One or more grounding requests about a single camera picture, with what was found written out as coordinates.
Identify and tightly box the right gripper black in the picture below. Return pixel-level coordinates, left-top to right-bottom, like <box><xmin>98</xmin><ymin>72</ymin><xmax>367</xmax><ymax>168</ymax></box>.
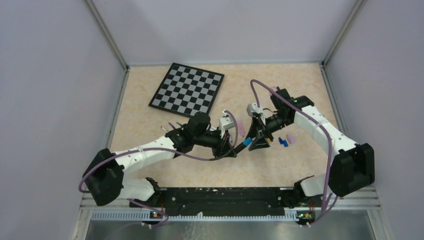
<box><xmin>245</xmin><ymin>112</ymin><xmax>292</xmax><ymax>151</ymax></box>

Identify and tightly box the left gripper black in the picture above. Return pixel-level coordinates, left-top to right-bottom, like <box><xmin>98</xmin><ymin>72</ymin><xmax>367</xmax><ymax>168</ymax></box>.
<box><xmin>193</xmin><ymin>126</ymin><xmax>237</xmax><ymax>158</ymax></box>

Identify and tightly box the black highlighter blue cap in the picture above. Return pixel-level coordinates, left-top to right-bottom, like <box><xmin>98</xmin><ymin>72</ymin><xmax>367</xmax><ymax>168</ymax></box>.
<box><xmin>233</xmin><ymin>137</ymin><xmax>253</xmax><ymax>155</ymax></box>

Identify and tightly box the lilac highlighter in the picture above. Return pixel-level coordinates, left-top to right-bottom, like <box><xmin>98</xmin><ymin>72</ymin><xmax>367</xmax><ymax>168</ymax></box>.
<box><xmin>237</xmin><ymin>120</ymin><xmax>245</xmax><ymax>138</ymax></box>

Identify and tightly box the lilac highlighter cap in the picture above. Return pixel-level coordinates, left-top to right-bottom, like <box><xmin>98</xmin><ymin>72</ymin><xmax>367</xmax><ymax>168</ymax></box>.
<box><xmin>286</xmin><ymin>134</ymin><xmax>296</xmax><ymax>144</ymax></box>

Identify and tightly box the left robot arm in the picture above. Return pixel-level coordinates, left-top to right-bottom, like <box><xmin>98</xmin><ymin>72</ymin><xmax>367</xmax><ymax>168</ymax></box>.
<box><xmin>78</xmin><ymin>110</ymin><xmax>237</xmax><ymax>207</ymax></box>

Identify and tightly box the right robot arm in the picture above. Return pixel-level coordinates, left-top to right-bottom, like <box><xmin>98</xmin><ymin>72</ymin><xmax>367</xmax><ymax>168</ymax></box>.
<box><xmin>246</xmin><ymin>89</ymin><xmax>375</xmax><ymax>206</ymax></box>

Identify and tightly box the black grey chessboard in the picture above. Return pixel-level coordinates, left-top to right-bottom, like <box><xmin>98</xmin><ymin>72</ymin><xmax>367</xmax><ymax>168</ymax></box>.
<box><xmin>148</xmin><ymin>62</ymin><xmax>225</xmax><ymax>117</ymax></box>

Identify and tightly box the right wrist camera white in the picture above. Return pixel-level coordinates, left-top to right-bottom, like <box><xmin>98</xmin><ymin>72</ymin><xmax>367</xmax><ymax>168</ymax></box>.
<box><xmin>246</xmin><ymin>102</ymin><xmax>266</xmax><ymax>122</ymax></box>

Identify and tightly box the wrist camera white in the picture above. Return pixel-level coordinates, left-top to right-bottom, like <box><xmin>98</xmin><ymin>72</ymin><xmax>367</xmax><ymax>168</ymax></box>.
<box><xmin>246</xmin><ymin>102</ymin><xmax>266</xmax><ymax>122</ymax></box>
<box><xmin>218</xmin><ymin>114</ymin><xmax>235</xmax><ymax>135</ymax></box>

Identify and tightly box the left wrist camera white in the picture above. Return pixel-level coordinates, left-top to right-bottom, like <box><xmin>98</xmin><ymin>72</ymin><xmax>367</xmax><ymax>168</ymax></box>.
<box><xmin>218</xmin><ymin>114</ymin><xmax>235</xmax><ymax>135</ymax></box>

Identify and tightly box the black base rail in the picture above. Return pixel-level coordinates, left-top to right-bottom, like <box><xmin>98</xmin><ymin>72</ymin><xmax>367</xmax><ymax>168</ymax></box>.
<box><xmin>143</xmin><ymin>187</ymin><xmax>322</xmax><ymax>217</ymax></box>

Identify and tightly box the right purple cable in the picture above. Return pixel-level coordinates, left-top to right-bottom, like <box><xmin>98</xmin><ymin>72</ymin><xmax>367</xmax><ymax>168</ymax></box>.
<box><xmin>250</xmin><ymin>79</ymin><xmax>339</xmax><ymax>226</ymax></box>

